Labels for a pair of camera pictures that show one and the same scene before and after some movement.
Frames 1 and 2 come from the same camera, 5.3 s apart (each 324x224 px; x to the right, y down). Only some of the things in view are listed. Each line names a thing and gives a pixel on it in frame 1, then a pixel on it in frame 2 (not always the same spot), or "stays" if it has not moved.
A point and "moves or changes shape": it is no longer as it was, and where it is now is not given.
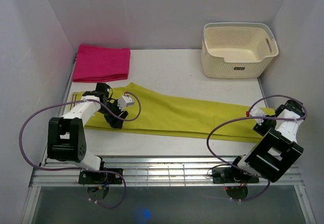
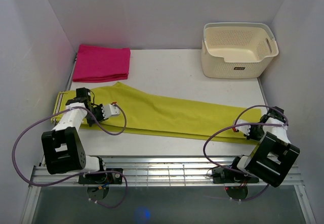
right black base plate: x=236 y=187 stays
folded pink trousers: x=98 y=63 stays
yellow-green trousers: x=153 y=109 moves or changes shape
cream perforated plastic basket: x=237 y=50 stays
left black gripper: x=114 y=122 → x=91 y=122
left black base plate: x=98 y=181 stays
